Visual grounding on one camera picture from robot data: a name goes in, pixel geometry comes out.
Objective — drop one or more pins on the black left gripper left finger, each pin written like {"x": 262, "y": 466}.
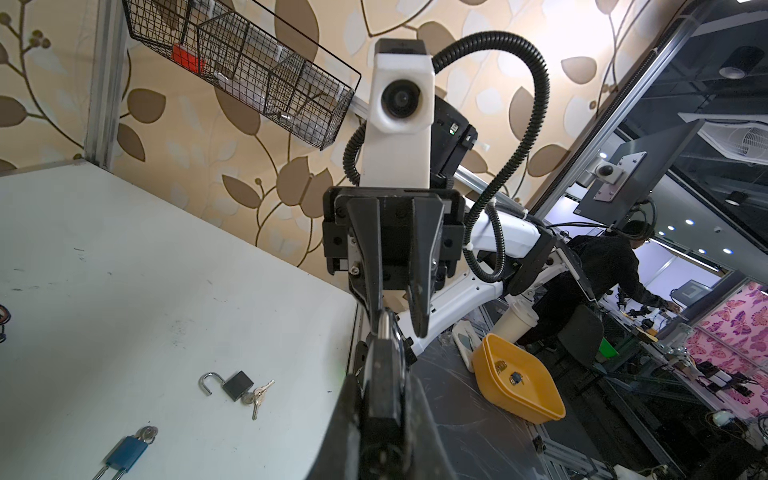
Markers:
{"x": 339, "y": 453}

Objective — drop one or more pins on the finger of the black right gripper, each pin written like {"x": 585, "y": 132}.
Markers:
{"x": 365, "y": 270}
{"x": 426, "y": 221}

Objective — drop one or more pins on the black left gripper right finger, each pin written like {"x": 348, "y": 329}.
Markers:
{"x": 423, "y": 453}

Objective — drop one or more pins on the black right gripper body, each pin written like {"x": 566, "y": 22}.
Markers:
{"x": 396, "y": 221}

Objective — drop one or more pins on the silver keys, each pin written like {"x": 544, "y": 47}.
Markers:
{"x": 255, "y": 398}

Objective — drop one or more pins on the blue padlock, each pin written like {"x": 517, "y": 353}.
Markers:
{"x": 127, "y": 452}

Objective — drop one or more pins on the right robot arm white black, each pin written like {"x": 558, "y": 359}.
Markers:
{"x": 503, "y": 254}

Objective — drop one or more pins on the black padlock right open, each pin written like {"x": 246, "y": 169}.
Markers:
{"x": 382, "y": 419}

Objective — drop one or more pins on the yellow plastic bowl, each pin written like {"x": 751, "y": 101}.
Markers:
{"x": 516, "y": 381}

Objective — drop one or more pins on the white paper cup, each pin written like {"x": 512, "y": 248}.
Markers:
{"x": 516, "y": 321}

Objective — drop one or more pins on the person in black clothes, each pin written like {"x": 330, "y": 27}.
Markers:
{"x": 607, "y": 260}

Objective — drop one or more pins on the red item in basket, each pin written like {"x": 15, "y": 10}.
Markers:
{"x": 185, "y": 59}

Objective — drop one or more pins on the black charging board yellow connectors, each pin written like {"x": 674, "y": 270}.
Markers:
{"x": 5, "y": 317}

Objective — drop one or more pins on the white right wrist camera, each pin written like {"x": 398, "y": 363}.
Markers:
{"x": 397, "y": 146}

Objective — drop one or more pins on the right wire basket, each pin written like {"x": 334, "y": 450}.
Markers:
{"x": 271, "y": 65}

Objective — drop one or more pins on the aluminium frame post right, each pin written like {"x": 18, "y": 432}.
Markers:
{"x": 106, "y": 84}

